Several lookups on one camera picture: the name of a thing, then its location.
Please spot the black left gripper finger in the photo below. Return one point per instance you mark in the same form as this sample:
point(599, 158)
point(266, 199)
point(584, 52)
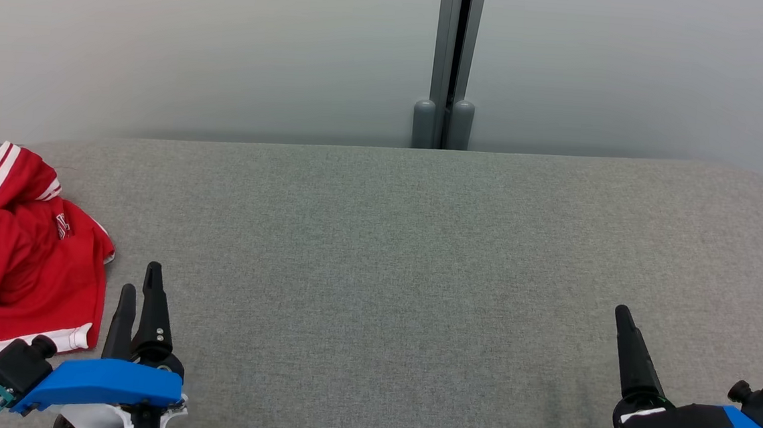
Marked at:
point(154, 319)
point(122, 323)

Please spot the red shorts with white stripes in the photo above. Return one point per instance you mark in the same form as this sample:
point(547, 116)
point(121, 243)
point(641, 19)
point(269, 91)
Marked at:
point(27, 283)

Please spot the grey partition post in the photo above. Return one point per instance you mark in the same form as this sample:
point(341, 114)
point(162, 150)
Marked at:
point(447, 57)

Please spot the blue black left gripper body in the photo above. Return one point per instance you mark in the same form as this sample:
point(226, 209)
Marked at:
point(108, 383)

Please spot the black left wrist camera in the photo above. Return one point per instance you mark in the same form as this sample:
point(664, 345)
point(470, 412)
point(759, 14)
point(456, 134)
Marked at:
point(11, 366)

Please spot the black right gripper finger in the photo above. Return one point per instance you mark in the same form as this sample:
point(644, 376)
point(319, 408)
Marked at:
point(636, 366)

